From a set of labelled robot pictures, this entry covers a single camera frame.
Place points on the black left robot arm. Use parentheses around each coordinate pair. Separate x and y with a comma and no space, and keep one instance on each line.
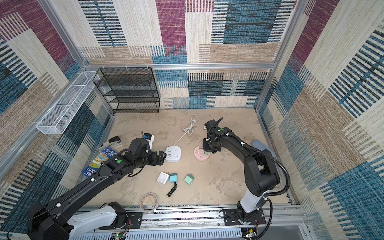
(58,219)

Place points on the white flat charger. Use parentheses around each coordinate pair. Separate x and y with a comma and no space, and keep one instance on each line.
(163,178)

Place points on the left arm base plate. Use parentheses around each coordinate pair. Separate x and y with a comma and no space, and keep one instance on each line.
(132,220)

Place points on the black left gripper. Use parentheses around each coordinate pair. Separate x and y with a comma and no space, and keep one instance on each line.
(155,161)

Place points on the black grey stapler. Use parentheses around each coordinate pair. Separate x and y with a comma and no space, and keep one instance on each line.
(111,143)

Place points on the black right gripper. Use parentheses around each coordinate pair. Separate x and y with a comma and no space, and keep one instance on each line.
(205,147)

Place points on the white wire mesh basket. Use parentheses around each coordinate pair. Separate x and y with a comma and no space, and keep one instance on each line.
(57,119)

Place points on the blue grey glasses case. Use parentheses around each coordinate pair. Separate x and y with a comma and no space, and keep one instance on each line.
(261,146)

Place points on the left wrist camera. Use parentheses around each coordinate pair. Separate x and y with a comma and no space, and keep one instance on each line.
(148,137)

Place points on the white square power strip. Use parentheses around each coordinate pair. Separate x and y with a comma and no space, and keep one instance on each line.
(173,154)

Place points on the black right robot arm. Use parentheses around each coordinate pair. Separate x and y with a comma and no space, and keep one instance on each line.
(264,175)

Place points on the black wire shelf rack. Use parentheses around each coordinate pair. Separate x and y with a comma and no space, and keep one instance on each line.
(128,90)

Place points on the pink round power strip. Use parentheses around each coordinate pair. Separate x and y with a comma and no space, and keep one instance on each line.
(200,156)

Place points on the blue illustrated book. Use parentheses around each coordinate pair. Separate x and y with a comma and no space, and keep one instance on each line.
(96,163)

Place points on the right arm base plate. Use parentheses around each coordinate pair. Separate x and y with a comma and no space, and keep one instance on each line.
(233,217)

